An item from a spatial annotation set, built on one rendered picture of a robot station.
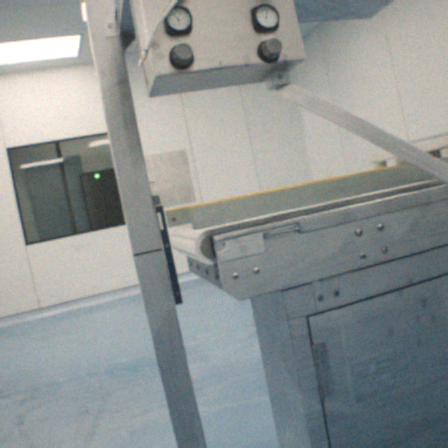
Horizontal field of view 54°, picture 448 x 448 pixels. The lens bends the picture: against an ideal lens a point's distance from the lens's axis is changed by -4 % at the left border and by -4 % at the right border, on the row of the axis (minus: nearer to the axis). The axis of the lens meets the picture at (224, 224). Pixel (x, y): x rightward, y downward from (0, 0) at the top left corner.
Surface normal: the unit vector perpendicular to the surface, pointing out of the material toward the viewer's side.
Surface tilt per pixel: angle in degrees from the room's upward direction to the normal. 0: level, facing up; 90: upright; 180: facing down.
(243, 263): 90
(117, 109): 90
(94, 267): 90
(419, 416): 90
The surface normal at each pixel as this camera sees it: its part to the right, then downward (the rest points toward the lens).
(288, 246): 0.25, 0.00
